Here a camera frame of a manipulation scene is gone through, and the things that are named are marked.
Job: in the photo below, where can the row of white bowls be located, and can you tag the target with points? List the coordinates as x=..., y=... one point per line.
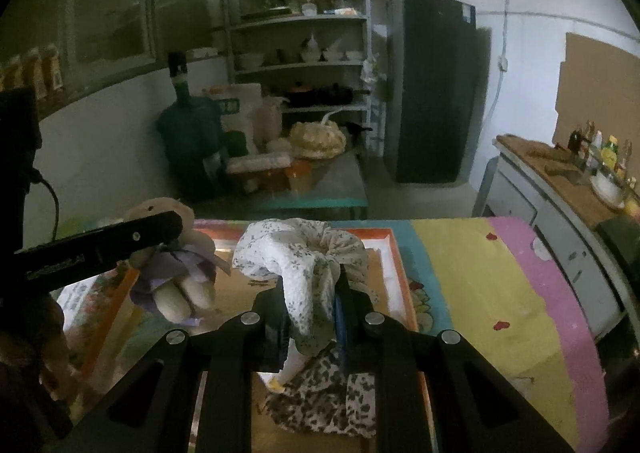
x=320, y=53

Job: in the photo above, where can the beige plush doll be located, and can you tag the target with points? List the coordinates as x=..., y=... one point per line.
x=170, y=293

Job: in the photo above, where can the wooden top counter cabinet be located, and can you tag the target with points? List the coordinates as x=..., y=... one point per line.
x=530, y=153

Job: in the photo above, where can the pink translucent container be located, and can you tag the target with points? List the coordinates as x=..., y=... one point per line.
x=267, y=123

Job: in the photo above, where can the cardboard sheet on wall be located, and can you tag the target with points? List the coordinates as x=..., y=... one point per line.
x=600, y=83

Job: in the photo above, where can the white floral cloth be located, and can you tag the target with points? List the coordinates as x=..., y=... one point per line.
x=300, y=263

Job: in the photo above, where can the white sack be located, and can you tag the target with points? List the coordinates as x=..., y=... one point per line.
x=240, y=105

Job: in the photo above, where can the orange-rimmed cardboard box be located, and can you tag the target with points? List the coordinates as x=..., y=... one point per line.
x=235, y=293

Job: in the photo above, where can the group of condiment bottles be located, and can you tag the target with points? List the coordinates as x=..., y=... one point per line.
x=607, y=150

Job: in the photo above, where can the white bowl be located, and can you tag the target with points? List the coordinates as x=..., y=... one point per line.
x=607, y=188

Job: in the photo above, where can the white wall socket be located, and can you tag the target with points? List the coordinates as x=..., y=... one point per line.
x=505, y=64

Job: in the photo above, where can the leopard print scrunchie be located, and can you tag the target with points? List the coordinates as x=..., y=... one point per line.
x=320, y=398

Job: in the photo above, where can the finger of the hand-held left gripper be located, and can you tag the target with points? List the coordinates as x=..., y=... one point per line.
x=155, y=230

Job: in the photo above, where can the water jug with pump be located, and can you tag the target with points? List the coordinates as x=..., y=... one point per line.
x=187, y=133

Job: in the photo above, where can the black frying pan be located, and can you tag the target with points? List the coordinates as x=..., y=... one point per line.
x=325, y=94

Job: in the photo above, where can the black countertop appliance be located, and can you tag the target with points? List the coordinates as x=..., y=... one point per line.
x=622, y=235

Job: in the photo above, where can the grey metal shelf rack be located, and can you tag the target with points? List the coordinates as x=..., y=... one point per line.
x=300, y=20

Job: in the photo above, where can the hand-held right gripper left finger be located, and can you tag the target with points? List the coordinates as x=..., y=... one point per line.
x=272, y=338

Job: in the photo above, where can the yellow woven basket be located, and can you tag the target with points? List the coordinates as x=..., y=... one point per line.
x=317, y=140

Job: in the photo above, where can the colourful printed blanket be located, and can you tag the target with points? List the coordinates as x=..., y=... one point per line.
x=475, y=283

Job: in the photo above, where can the low green table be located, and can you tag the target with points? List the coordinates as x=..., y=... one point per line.
x=340, y=183

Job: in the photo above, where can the glass window frame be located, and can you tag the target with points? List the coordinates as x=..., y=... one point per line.
x=150, y=8

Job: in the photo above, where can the dark refrigerator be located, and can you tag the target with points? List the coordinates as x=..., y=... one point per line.
x=430, y=93

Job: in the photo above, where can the white wrapped bundle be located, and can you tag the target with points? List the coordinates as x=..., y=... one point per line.
x=260, y=163

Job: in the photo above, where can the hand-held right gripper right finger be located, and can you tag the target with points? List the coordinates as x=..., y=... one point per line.
x=342, y=338

